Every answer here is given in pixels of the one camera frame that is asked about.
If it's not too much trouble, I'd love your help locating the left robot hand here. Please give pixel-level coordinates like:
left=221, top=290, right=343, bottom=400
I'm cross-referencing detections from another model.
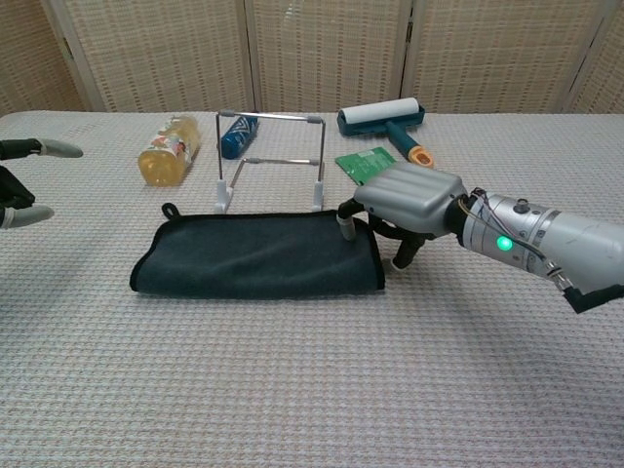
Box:
left=0, top=137, right=84, bottom=230

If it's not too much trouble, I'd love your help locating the green sachet packet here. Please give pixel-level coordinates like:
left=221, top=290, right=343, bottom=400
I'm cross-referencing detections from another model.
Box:
left=333, top=147, right=399, bottom=186

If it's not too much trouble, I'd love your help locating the teal lint roller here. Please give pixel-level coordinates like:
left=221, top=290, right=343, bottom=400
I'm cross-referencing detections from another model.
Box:
left=336, top=97, right=436, bottom=171

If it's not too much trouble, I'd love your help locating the metal wire stand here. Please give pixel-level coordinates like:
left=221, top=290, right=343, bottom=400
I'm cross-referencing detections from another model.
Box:
left=213, top=109, right=327, bottom=215

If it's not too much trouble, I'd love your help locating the clear bottle with yellow liquid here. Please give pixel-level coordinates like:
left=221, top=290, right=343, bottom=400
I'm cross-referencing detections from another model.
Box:
left=137, top=114, right=203, bottom=188

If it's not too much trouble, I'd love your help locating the woven folding screen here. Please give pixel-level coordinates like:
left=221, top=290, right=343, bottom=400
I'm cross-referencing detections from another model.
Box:
left=0, top=0, right=624, bottom=116

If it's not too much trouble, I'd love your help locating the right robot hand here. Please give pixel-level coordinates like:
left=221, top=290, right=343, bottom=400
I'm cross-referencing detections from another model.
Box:
left=335, top=162, right=469, bottom=271

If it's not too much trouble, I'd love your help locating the blue patterned bottle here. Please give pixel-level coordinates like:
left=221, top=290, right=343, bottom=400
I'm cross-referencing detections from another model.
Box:
left=219, top=112, right=261, bottom=161

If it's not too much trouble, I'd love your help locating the yellow cloth with black trim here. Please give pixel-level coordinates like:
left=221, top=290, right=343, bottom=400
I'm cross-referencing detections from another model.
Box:
left=129, top=202, right=386, bottom=301

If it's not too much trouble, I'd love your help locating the white woven tablecloth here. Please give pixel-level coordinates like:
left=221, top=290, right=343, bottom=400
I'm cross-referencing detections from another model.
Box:
left=0, top=110, right=624, bottom=468

